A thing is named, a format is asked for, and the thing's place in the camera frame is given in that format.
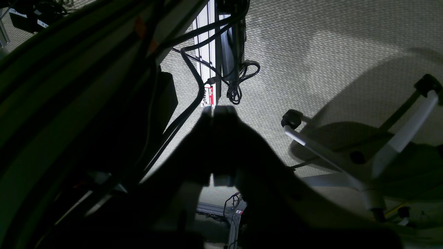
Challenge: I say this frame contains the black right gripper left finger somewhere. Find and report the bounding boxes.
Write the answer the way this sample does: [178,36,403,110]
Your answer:
[138,107,212,222]

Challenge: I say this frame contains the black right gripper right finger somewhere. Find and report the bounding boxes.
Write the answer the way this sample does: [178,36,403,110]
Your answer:
[213,105,311,222]

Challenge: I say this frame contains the white office chair base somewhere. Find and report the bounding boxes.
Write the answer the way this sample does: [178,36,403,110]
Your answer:
[281,74,442,222]

